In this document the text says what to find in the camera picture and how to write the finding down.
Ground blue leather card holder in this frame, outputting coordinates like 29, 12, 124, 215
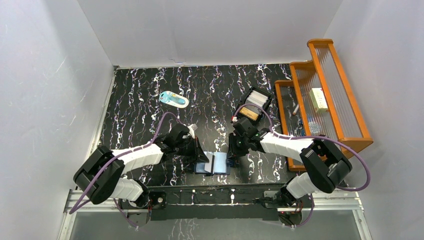
194, 152, 231, 176

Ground white striped credit card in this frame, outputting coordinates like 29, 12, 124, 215
204, 151, 215, 174

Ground black card box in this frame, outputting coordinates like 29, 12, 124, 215
234, 86, 273, 126

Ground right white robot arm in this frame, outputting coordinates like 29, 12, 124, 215
227, 117, 352, 207

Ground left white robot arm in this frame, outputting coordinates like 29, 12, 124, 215
73, 123, 209, 208

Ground gold cards in box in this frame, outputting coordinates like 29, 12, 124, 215
239, 105, 259, 121

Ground white cards stack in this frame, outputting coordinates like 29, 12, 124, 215
245, 90, 269, 108

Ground teal oval blister pack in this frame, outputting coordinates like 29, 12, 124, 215
159, 90, 189, 109

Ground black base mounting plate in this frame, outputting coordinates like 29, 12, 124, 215
119, 183, 312, 222

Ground small stick on rack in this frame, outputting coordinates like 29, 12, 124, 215
292, 104, 300, 115

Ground blue items on rack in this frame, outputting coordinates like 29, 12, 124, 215
299, 115, 323, 136

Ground orange wooden tiered rack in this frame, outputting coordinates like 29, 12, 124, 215
274, 38, 374, 153

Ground white box on rack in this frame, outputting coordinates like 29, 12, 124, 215
309, 87, 329, 113

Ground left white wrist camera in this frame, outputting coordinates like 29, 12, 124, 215
187, 123, 198, 138

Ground aluminium frame rail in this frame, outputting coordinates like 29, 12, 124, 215
57, 189, 372, 240

